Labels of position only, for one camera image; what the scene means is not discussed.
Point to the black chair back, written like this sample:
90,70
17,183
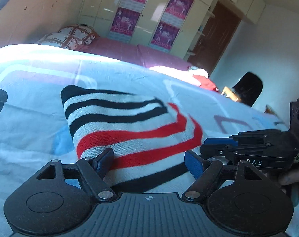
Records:
248,88

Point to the rear patterned pillow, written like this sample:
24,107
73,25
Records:
84,33

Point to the lower left purple poster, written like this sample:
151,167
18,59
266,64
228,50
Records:
123,25

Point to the front patterned pillow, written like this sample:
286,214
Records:
60,40

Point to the cream wardrobe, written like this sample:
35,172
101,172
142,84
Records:
100,14

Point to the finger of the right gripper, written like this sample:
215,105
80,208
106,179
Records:
235,152
247,138

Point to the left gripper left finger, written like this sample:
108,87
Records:
92,172

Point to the striped knit kids sweater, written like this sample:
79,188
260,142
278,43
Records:
149,138

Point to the lower right purple poster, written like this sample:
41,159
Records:
164,37

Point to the wooden bedside table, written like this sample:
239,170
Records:
228,93

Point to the upper right purple poster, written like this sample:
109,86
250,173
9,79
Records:
176,11

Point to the beige round headboard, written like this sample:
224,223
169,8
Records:
26,21

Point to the pink bed sheet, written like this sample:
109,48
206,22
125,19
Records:
134,54

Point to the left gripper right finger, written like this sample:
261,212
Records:
206,174

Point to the red white clothes pile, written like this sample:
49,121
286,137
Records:
201,75

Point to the brown wooden door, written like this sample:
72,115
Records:
215,37

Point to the patterned pillow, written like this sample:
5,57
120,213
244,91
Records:
84,33
60,40

